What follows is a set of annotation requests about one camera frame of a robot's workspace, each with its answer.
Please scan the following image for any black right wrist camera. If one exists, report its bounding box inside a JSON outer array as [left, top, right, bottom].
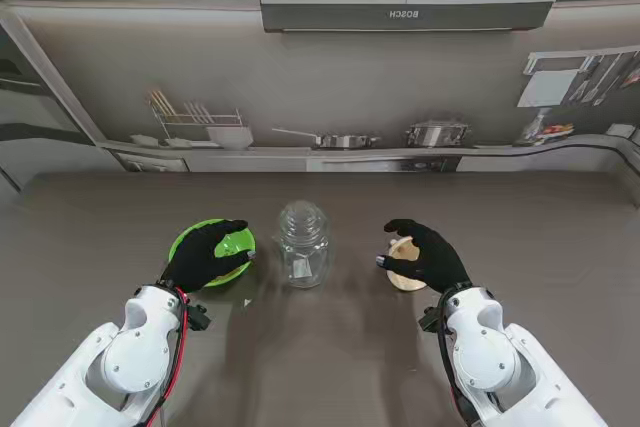
[[418, 306, 444, 333]]

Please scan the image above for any beige plastic funnel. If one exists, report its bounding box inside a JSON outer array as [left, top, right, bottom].
[[385, 236, 431, 293]]

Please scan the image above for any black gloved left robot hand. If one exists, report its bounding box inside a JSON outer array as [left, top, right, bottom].
[[160, 219, 259, 294]]

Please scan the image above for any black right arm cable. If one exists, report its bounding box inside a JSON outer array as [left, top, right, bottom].
[[436, 296, 481, 427]]

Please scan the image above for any clear glass jar lid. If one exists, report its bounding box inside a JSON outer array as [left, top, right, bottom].
[[278, 200, 329, 243]]

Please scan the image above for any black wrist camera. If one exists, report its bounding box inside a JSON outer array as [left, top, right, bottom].
[[418, 306, 444, 333], [187, 304, 211, 332]]

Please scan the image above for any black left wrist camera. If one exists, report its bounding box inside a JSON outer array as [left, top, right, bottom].
[[187, 304, 211, 332]]

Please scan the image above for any green plastic bowl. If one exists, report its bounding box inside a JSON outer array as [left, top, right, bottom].
[[168, 218, 259, 290]]

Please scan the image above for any clear glass jar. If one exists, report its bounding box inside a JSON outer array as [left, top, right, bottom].
[[272, 226, 334, 290]]

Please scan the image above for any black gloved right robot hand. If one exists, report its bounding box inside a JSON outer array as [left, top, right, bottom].
[[374, 218, 472, 294]]

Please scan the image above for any red left arm cable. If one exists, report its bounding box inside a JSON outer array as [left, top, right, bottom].
[[159, 286, 189, 408]]

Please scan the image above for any printed kitchen scene backdrop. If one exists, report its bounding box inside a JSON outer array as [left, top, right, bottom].
[[0, 0, 640, 208]]

